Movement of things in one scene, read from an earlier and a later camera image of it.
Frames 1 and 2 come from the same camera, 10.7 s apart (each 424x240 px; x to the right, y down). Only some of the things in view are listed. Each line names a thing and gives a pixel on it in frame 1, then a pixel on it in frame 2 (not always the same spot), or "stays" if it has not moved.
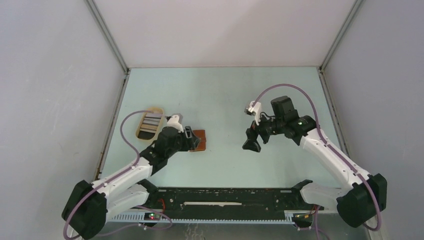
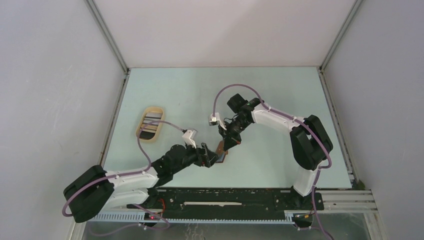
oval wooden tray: [149, 123] stays
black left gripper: [189, 143] → [212, 157]
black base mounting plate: [226, 203] stays
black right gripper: [251, 134] → [232, 140]
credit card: [153, 116] stays
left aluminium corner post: [112, 42] stays
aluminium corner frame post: [340, 34] stays
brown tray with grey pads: [201, 134] → [220, 152]
